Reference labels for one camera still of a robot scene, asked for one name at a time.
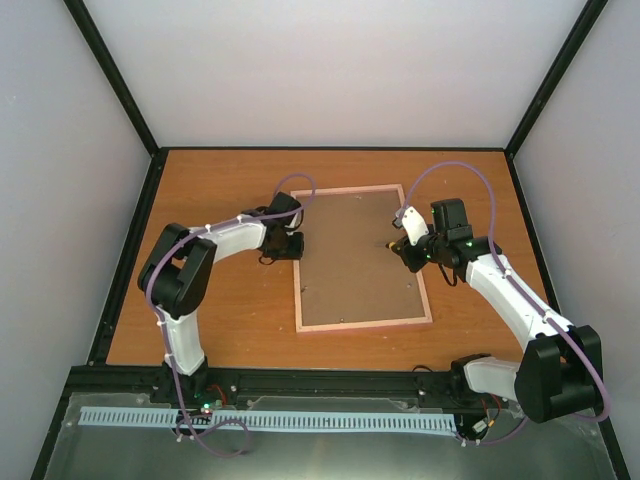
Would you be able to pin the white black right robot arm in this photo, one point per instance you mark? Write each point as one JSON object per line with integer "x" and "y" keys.
{"x": 542, "y": 333}

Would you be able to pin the black frame post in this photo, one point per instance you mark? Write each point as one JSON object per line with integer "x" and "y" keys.
{"x": 99, "y": 49}
{"x": 576, "y": 37}

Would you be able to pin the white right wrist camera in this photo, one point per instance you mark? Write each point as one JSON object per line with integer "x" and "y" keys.
{"x": 412, "y": 222}

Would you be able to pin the light blue cable duct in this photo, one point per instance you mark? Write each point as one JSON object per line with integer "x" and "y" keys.
{"x": 273, "y": 421}

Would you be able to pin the black aluminium mounting rail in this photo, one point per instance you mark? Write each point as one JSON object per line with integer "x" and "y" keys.
{"x": 320, "y": 384}

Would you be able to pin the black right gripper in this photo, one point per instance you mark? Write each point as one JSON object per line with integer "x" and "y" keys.
{"x": 412, "y": 261}

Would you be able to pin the black right frame post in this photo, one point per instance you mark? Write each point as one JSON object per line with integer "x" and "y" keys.
{"x": 576, "y": 37}

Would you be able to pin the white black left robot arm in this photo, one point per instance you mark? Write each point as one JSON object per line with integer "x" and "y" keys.
{"x": 175, "y": 277}

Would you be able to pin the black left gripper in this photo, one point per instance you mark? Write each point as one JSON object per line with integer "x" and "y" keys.
{"x": 294, "y": 253}

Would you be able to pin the pink picture frame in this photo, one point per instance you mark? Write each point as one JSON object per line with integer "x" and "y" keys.
{"x": 347, "y": 277}

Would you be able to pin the black left frame post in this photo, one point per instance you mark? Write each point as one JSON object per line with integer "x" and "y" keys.
{"x": 99, "y": 49}

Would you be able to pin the yellow black flathead screwdriver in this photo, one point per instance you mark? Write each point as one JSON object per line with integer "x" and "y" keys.
{"x": 394, "y": 246}

